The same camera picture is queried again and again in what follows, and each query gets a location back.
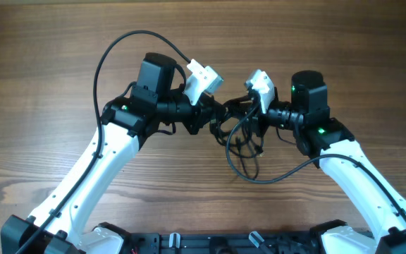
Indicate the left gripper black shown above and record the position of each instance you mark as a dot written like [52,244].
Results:
[206,109]

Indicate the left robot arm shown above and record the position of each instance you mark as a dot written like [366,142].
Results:
[164,93]

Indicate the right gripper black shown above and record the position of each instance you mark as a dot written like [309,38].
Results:
[259,126]

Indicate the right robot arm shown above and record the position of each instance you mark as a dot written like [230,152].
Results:
[309,96]

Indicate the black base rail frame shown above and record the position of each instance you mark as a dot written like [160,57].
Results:
[282,242]

